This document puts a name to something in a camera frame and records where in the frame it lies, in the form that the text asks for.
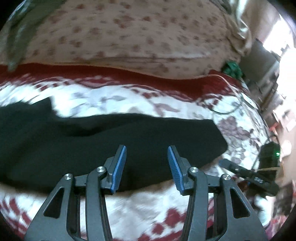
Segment black pants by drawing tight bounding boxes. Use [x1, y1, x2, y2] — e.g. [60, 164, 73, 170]
[1, 99, 228, 193]

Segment black device with green light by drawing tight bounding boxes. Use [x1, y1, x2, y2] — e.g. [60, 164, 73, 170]
[258, 142, 280, 181]

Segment green object beside bed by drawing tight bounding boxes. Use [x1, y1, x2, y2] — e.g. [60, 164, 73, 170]
[221, 61, 243, 79]

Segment floral white red bedspread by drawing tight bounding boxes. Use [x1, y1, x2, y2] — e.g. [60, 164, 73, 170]
[1, 64, 269, 240]

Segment beige spotted quilt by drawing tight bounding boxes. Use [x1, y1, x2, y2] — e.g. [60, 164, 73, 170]
[19, 1, 252, 78]

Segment grey fuzzy sweater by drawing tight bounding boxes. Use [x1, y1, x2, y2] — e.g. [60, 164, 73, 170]
[2, 0, 65, 71]

